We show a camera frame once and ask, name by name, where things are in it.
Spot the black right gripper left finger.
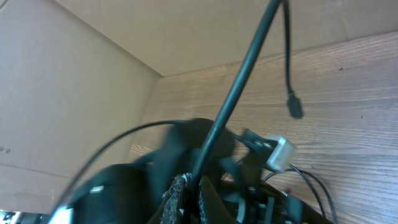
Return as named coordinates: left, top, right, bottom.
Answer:
left=147, top=172, right=192, bottom=224

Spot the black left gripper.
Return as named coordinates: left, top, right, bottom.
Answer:
left=220, top=155, right=331, bottom=223

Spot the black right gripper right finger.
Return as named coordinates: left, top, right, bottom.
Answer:
left=198, top=176, right=239, bottom=224

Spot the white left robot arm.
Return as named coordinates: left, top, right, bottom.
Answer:
left=50, top=118, right=328, bottom=224

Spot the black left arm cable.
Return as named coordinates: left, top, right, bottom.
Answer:
left=49, top=119, right=193, bottom=215

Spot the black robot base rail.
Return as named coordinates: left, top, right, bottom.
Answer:
left=0, top=210, right=45, bottom=224

